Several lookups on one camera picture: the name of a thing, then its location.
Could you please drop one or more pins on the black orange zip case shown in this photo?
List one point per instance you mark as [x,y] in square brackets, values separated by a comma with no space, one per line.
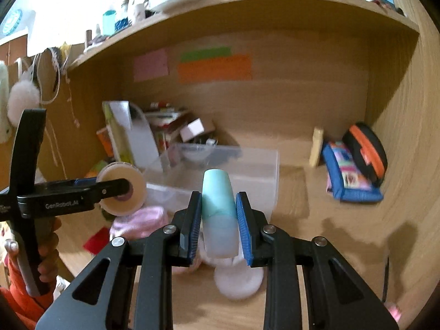
[367,151]

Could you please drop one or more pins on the wooden shelf board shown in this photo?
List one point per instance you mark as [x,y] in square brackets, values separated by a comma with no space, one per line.
[202,18]

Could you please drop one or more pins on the green sticky note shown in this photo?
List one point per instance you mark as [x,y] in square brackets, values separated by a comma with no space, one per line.
[205,53]

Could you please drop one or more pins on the left hand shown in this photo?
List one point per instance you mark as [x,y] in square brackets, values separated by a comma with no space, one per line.
[48,268]

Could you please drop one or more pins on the mint green tube bottle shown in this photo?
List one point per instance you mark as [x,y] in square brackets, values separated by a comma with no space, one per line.
[219,216]

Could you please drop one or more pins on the pink cable bundle bag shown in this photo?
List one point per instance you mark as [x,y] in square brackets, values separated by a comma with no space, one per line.
[140,224]

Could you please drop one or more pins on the yellow green book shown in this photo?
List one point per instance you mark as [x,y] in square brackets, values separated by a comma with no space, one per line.
[118,120]

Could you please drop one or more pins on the clear plastic storage bin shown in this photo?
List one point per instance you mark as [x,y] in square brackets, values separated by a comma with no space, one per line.
[184,168]

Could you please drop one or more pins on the blue patchwork pouch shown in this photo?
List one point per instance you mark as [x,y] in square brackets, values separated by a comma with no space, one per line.
[345,181]

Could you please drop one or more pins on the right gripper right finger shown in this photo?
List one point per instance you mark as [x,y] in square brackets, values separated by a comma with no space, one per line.
[337,296]

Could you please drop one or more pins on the orange book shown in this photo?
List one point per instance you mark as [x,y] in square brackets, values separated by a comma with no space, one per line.
[104,137]

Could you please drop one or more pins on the cream lotion bottle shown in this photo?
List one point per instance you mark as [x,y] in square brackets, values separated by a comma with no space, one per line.
[317,144]

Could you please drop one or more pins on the white magazine file holder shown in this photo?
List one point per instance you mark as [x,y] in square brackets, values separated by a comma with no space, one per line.
[141,139]

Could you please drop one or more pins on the pink sticky note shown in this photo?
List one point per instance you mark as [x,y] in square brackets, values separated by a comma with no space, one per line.
[150,66]

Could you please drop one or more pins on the small white pink box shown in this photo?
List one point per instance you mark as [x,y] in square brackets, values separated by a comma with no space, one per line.
[191,130]

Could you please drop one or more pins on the white fluffy pompom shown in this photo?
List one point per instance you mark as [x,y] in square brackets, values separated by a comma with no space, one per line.
[23,95]

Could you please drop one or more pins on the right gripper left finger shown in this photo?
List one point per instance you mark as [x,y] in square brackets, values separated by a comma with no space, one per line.
[128,285]

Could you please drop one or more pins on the round pink case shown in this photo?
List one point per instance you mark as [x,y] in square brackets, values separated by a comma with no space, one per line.
[238,282]

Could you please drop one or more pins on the stack of books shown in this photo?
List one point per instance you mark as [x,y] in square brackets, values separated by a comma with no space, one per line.
[166,122]

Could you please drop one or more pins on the orange sticky note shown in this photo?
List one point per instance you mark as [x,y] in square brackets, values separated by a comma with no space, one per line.
[231,68]

